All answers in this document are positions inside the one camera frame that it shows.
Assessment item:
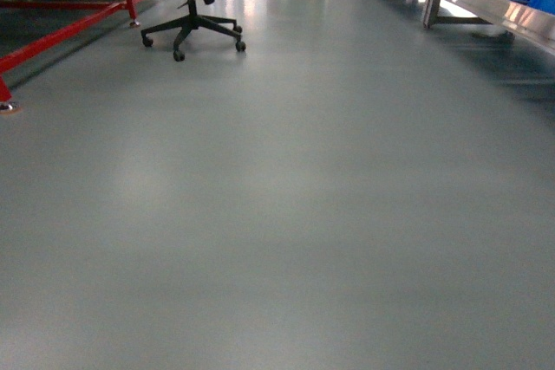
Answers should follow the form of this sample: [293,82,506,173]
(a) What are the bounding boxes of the stainless steel roller rack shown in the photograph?
[422,0,554,54]

